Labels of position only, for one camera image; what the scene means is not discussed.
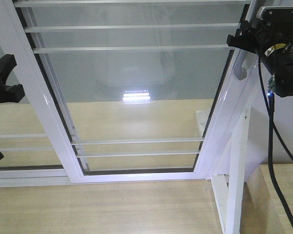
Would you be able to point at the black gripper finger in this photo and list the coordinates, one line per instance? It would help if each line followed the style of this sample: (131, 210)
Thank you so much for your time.
(13, 93)
(7, 64)

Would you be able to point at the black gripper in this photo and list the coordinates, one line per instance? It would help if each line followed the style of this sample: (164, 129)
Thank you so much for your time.
(277, 34)

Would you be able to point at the grey metal door handle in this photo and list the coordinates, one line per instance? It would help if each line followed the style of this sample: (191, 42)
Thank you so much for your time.
(244, 60)

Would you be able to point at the white framed sliding glass door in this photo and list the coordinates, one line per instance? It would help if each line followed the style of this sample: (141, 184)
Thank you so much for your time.
(117, 84)

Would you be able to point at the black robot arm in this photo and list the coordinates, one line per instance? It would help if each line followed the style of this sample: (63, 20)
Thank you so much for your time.
(280, 64)

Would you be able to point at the white framed fixed glass door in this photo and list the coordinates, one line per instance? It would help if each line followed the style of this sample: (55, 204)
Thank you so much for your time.
(31, 135)

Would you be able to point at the green circuit board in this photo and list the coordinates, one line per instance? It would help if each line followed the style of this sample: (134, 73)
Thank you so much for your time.
(271, 85)

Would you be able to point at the light wooden box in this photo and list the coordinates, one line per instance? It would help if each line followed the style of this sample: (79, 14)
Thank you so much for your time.
(270, 212)

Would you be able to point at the wooden platform base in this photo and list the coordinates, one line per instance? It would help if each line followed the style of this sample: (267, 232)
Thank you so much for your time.
(159, 207)

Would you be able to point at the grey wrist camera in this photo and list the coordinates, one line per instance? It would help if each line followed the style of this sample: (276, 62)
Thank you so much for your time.
(276, 14)

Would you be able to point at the white triangular support bracket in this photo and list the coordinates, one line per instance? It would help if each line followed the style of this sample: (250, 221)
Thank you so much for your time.
(228, 189)

